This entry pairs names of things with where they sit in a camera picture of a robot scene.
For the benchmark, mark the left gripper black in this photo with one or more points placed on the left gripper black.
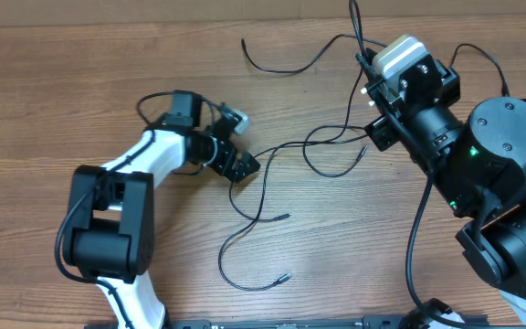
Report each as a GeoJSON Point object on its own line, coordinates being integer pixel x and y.
{"type": "Point", "coordinates": [236, 171]}

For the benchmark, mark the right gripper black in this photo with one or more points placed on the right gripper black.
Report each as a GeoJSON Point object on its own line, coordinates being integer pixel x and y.
{"type": "Point", "coordinates": [447, 88]}

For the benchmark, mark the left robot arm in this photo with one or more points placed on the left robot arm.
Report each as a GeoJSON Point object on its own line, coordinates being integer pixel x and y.
{"type": "Point", "coordinates": [107, 237]}

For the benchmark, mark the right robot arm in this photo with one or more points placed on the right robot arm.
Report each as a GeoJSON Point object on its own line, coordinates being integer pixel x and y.
{"type": "Point", "coordinates": [478, 165]}

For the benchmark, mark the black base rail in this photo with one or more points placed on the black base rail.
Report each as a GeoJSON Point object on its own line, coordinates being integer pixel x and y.
{"type": "Point", "coordinates": [414, 319]}

